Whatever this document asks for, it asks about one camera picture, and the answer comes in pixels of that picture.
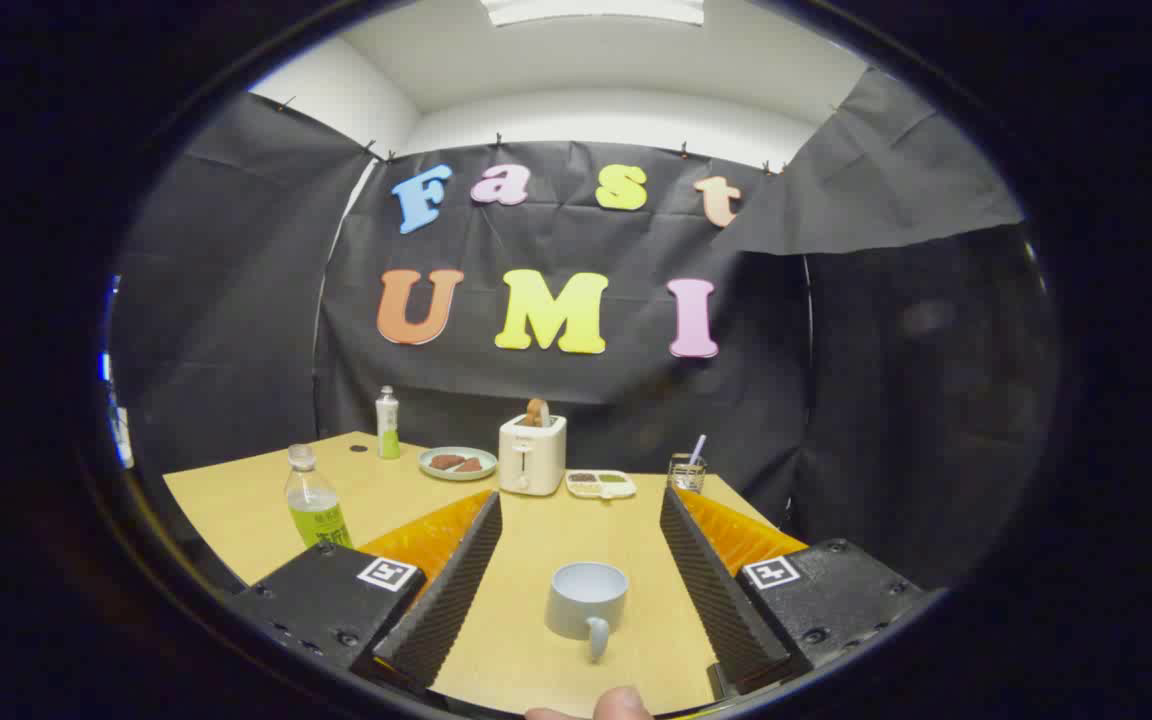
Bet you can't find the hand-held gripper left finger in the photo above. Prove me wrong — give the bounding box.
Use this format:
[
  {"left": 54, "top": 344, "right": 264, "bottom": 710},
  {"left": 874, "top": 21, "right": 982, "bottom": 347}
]
[{"left": 226, "top": 488, "right": 504, "bottom": 696}]

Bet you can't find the small white green bottle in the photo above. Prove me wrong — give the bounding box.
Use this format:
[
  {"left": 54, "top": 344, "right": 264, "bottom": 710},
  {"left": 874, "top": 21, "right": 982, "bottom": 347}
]
[{"left": 376, "top": 386, "right": 402, "bottom": 461}]

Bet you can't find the white divided snack tray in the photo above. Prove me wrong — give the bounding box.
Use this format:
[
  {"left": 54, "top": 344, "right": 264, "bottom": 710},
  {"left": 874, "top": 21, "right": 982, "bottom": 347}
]
[{"left": 565, "top": 469, "right": 637, "bottom": 500}]

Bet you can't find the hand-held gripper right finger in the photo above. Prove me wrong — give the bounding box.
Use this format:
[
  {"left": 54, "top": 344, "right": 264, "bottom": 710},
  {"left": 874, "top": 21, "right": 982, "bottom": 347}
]
[{"left": 658, "top": 485, "right": 927, "bottom": 699}]

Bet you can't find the wooden table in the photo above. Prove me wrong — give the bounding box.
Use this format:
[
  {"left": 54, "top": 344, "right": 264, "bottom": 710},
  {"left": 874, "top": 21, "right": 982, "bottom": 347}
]
[{"left": 163, "top": 431, "right": 812, "bottom": 717}]

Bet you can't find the clear juice bottle green label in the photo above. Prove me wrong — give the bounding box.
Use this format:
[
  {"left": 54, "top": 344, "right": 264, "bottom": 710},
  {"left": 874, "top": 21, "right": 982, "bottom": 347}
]
[{"left": 284, "top": 444, "right": 354, "bottom": 549}]

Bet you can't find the white toaster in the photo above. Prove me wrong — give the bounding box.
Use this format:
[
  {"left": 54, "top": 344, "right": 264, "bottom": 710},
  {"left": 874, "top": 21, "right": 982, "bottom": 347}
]
[{"left": 498, "top": 413, "right": 568, "bottom": 497}]

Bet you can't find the pale green plate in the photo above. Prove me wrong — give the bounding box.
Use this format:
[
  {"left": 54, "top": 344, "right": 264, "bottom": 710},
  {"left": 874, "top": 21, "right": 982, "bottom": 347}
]
[{"left": 418, "top": 446, "right": 499, "bottom": 482}]

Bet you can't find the white cup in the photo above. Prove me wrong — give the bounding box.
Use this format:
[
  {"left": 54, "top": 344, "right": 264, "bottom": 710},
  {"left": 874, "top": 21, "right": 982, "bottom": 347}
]
[{"left": 545, "top": 562, "right": 630, "bottom": 663}]

